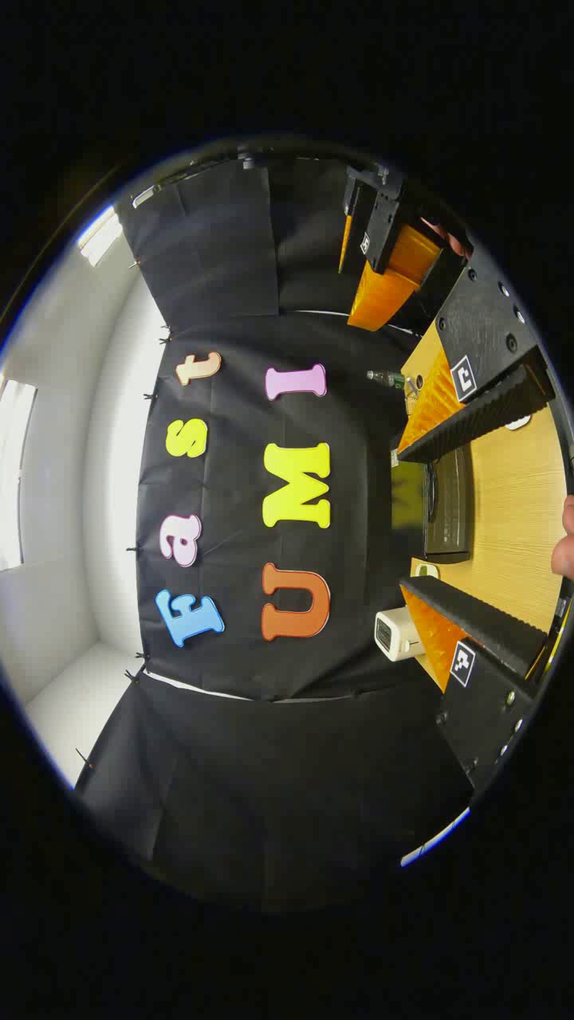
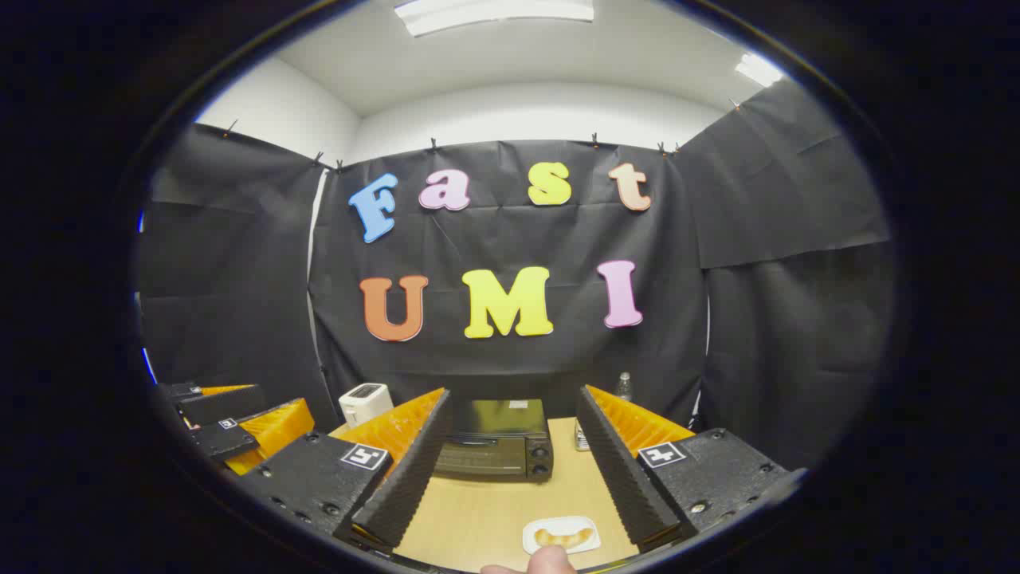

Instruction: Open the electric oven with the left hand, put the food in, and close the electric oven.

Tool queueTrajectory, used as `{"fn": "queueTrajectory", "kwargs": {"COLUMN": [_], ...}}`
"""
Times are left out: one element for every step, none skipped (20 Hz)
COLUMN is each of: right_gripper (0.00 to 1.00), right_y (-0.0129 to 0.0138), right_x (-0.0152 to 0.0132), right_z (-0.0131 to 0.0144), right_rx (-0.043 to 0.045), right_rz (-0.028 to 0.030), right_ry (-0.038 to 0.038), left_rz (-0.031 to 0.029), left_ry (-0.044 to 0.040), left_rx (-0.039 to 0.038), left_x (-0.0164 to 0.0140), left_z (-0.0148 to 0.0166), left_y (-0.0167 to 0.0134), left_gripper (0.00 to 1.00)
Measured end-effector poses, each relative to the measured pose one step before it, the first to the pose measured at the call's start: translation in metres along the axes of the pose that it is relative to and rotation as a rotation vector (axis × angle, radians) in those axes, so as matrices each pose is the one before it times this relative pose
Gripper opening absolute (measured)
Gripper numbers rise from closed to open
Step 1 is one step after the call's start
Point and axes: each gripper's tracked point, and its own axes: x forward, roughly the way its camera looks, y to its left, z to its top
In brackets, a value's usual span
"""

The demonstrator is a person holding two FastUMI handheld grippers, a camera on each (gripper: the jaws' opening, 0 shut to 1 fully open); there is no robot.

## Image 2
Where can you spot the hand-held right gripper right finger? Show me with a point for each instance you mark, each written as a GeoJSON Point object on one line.
{"type": "Point", "coordinates": [617, 470]}

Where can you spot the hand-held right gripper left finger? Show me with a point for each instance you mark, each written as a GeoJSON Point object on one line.
{"type": "Point", "coordinates": [414, 478]}

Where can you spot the clear water bottle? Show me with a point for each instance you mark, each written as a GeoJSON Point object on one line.
{"type": "Point", "coordinates": [624, 389]}

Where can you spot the long ceiling light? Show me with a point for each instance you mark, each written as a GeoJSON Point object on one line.
{"type": "Point", "coordinates": [494, 12]}

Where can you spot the black backdrop cloth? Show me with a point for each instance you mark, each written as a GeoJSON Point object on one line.
{"type": "Point", "coordinates": [494, 239]}

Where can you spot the ribbed glass jar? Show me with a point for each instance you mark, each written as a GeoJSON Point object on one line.
{"type": "Point", "coordinates": [581, 438]}

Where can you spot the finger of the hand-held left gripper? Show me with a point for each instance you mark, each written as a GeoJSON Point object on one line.
{"type": "Point", "coordinates": [227, 405]}
{"type": "Point", "coordinates": [219, 440]}

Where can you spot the white toaster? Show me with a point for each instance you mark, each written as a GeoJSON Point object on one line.
{"type": "Point", "coordinates": [365, 402]}

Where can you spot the small ceiling light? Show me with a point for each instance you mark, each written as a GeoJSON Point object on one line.
{"type": "Point", "coordinates": [759, 69]}

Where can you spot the white plate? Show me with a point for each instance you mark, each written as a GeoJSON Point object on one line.
{"type": "Point", "coordinates": [558, 522]}

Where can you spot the black electric oven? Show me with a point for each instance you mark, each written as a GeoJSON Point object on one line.
{"type": "Point", "coordinates": [498, 442]}

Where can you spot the golden curved bread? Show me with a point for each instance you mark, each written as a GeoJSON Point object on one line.
{"type": "Point", "coordinates": [562, 537]}

